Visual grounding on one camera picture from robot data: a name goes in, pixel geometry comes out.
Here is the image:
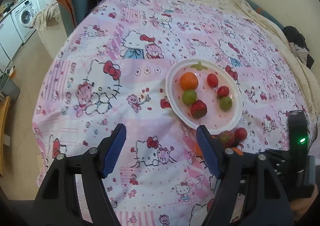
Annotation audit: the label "white kitchen cabinet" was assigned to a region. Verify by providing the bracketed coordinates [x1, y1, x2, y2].
[0, 15, 22, 71]

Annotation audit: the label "wooden chair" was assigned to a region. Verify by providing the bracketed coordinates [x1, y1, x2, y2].
[0, 96, 11, 176]

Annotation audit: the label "white washing machine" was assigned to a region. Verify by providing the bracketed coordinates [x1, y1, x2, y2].
[11, 0, 36, 44]

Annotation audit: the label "red cherry tomato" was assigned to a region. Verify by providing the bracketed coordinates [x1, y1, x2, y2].
[217, 86, 229, 99]
[234, 128, 247, 142]
[207, 73, 219, 88]

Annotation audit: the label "large orange mandarin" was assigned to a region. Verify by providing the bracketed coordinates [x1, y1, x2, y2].
[180, 72, 199, 90]

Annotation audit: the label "hello kitty pink bedsheet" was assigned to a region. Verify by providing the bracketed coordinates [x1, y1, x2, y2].
[33, 0, 308, 225]

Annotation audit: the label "grey trash bin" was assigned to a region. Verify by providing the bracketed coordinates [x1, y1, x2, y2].
[1, 75, 20, 102]

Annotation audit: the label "striped black clothes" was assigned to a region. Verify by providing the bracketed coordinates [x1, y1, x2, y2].
[283, 26, 315, 69]

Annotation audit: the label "pink strawberry plate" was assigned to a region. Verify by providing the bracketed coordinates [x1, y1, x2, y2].
[165, 58, 242, 135]

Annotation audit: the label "teal sofa armrest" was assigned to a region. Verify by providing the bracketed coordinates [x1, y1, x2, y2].
[56, 0, 97, 37]

